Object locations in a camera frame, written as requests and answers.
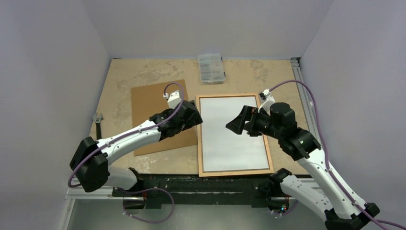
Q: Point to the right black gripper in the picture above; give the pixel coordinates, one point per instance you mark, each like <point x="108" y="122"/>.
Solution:
<point x="250" y="121"/>

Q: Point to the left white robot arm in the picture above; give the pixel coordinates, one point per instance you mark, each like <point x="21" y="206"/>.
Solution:
<point x="92" y="162"/>

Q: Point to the landscape photo print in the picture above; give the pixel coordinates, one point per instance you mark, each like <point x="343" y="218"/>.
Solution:
<point x="234" y="133"/>

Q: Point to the brown frame backing board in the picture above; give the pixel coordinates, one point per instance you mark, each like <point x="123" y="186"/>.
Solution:
<point x="147" y="101"/>

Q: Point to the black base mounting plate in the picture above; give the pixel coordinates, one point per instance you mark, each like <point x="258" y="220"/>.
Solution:
<point x="256" y="191"/>

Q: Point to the clear plastic organizer box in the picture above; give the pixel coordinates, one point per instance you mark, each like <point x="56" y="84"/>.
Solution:
<point x="211" y="69"/>

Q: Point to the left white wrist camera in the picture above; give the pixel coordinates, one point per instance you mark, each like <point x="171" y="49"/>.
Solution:
<point x="173" y="99"/>

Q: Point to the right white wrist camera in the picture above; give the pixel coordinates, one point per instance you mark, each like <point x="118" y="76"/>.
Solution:
<point x="267" y="100"/>

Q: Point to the wooden picture frame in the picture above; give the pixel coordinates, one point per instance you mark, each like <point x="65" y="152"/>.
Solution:
<point x="234" y="174"/>

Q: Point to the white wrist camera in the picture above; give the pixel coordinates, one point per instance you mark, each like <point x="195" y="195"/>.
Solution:
<point x="267" y="100"/>
<point x="173" y="99"/>

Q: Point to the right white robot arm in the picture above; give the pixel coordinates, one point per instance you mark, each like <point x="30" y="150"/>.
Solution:
<point x="337" y="204"/>

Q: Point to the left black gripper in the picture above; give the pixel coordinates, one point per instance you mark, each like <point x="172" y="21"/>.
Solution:
<point x="195" y="120"/>

